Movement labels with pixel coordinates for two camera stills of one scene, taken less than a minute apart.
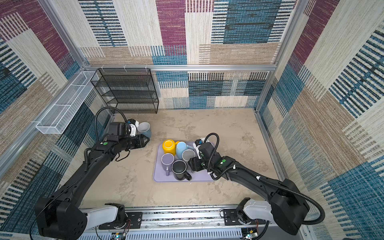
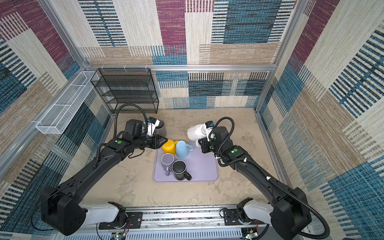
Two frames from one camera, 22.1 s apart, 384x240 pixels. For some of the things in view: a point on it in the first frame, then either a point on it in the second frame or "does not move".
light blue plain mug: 180,147 does not move
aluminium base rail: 185,223 does not move
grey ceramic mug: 187,155 -> 161,125
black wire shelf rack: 131,89 does not move
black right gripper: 195,165 -> 204,145
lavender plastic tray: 160,175 does not move
